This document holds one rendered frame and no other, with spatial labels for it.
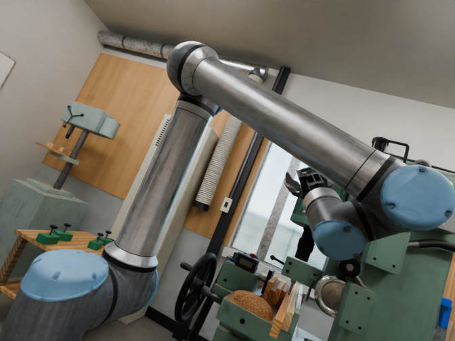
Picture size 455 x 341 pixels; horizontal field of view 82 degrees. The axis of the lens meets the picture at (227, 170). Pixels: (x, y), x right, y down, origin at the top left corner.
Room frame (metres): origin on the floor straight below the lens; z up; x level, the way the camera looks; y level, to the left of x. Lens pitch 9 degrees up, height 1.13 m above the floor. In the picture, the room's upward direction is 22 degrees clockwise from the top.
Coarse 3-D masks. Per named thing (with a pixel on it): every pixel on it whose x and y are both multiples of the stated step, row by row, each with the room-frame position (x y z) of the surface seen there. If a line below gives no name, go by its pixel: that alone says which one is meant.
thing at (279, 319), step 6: (288, 288) 1.14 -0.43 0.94; (288, 294) 1.08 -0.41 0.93; (288, 300) 0.92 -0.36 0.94; (282, 306) 0.81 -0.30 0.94; (282, 312) 0.75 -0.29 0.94; (276, 318) 0.68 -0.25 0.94; (282, 318) 0.70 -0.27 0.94; (276, 324) 0.67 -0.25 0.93; (276, 330) 0.66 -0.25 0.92; (276, 336) 0.66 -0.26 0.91
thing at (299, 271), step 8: (288, 256) 0.99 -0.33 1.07; (288, 264) 0.99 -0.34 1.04; (296, 264) 0.98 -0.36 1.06; (304, 264) 0.97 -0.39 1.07; (288, 272) 0.98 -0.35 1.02; (296, 272) 0.98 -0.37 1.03; (304, 272) 0.97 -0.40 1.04; (312, 272) 0.96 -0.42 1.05; (320, 272) 0.95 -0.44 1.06; (296, 280) 0.98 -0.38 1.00; (304, 280) 0.97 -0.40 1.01; (312, 288) 0.96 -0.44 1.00
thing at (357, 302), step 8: (352, 288) 0.77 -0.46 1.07; (360, 288) 0.76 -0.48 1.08; (344, 296) 0.81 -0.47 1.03; (352, 296) 0.76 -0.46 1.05; (360, 296) 0.76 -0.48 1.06; (368, 296) 0.75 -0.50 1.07; (344, 304) 0.77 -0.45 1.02; (352, 304) 0.76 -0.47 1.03; (360, 304) 0.75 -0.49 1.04; (368, 304) 0.75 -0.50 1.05; (344, 312) 0.77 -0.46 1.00; (352, 312) 0.76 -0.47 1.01; (360, 312) 0.75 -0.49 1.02; (368, 312) 0.75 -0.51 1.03; (344, 320) 0.76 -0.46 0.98; (352, 320) 0.76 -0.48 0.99; (360, 320) 0.75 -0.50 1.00; (368, 320) 0.75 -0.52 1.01; (352, 328) 0.75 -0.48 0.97; (360, 328) 0.75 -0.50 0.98
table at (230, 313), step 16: (224, 288) 1.03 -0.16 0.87; (240, 288) 0.99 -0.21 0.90; (256, 288) 1.09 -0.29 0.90; (224, 304) 0.80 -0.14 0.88; (272, 304) 0.95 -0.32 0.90; (224, 320) 0.80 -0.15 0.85; (240, 320) 0.78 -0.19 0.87; (256, 320) 0.77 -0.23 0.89; (272, 320) 0.79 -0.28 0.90; (256, 336) 0.76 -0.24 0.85; (288, 336) 0.73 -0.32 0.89
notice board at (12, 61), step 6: (0, 54) 2.31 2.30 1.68; (6, 54) 2.35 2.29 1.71; (0, 60) 2.33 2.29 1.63; (6, 60) 2.37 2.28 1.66; (12, 60) 2.41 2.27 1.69; (0, 66) 2.35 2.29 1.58; (6, 66) 2.39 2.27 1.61; (12, 66) 2.43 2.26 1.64; (0, 72) 2.38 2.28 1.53; (6, 72) 2.42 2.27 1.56; (0, 78) 2.40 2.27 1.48; (6, 78) 2.44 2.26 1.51; (0, 84) 2.42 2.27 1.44; (0, 90) 2.45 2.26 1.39
